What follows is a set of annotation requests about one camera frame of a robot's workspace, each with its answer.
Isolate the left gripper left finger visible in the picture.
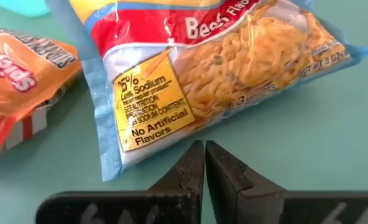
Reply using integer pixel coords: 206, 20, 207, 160
35, 140, 205, 224

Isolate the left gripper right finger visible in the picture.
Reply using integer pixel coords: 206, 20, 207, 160
205, 140, 368, 224

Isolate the blue-edged beef ramen pack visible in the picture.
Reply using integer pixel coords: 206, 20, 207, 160
44, 0, 368, 183

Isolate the red spicy noodle pack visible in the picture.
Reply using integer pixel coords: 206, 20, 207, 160
0, 24, 83, 164

